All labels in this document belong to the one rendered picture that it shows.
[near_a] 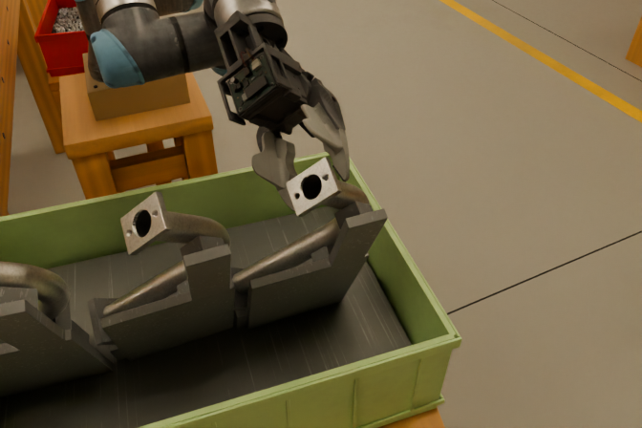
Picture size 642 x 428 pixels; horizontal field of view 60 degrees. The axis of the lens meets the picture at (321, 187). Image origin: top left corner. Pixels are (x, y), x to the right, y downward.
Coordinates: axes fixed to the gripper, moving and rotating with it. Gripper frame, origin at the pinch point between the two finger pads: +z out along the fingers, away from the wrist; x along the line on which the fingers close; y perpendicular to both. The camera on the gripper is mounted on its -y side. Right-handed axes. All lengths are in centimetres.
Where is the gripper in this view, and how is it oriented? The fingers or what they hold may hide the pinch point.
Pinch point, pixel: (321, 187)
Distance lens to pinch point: 57.9
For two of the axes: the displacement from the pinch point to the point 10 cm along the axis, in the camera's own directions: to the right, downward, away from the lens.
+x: 7.6, -4.8, -4.3
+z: 3.2, 8.6, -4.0
